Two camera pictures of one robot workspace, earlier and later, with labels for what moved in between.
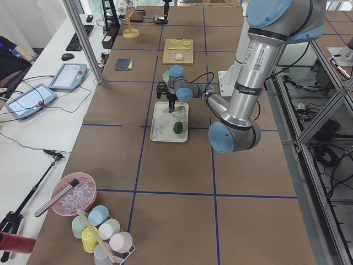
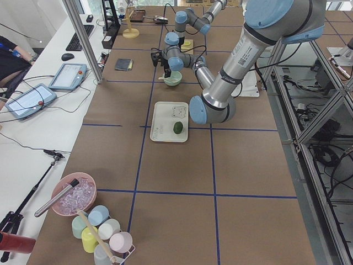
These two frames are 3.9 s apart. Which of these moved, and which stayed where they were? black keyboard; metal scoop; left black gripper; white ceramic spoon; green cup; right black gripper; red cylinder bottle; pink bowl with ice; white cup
Moved: left black gripper; right black gripper; white ceramic spoon
Stayed: green cup; red cylinder bottle; black keyboard; white cup; metal scoop; pink bowl with ice
